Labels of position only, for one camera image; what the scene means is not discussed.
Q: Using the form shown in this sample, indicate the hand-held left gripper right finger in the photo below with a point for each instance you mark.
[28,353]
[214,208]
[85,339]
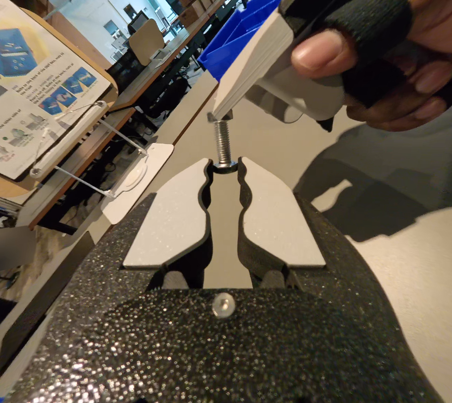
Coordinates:
[279,219]

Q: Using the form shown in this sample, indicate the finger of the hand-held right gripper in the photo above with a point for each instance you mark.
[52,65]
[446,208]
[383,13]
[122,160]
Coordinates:
[254,67]

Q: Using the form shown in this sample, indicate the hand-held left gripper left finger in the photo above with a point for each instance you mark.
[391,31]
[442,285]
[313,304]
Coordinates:
[169,219]

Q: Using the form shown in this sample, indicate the silver hex nut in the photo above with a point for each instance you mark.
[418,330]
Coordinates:
[219,116]

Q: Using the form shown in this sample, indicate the silver hex bolt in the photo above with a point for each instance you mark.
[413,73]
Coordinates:
[222,143]

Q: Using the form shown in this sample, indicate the person's right hand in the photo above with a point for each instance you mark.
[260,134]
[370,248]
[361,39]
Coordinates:
[434,4]

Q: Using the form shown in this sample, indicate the white document stand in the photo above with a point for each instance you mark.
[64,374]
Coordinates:
[141,177]

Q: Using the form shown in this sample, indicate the long wooden desk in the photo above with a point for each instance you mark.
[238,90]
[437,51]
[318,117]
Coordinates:
[169,60]

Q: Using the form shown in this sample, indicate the tan cardboard panel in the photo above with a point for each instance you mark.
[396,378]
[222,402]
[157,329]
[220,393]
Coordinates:
[146,39]

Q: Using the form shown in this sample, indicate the printed instruction sheet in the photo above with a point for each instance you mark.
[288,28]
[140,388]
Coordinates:
[46,92]

